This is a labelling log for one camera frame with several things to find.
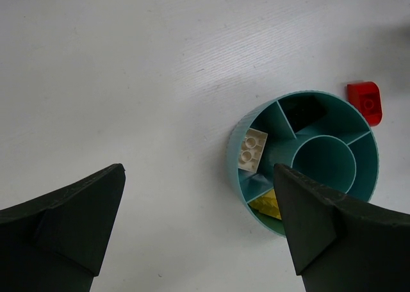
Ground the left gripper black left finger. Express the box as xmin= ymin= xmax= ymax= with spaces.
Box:
xmin=1 ymin=163 xmax=126 ymax=291

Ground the long yellow lego plate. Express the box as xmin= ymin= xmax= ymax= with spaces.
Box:
xmin=249 ymin=189 xmax=282 ymax=220

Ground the black square lego plate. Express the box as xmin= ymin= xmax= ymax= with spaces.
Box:
xmin=279 ymin=95 xmax=327 ymax=133

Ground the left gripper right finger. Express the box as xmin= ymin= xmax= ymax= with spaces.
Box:
xmin=274 ymin=164 xmax=409 ymax=291

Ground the red curved lego brick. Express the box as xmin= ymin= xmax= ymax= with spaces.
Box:
xmin=347 ymin=81 xmax=383 ymax=127

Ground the teal divided round container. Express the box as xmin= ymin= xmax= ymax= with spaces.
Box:
xmin=225 ymin=90 xmax=379 ymax=236

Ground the white lego brick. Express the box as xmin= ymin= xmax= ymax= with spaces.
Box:
xmin=238 ymin=128 xmax=268 ymax=173

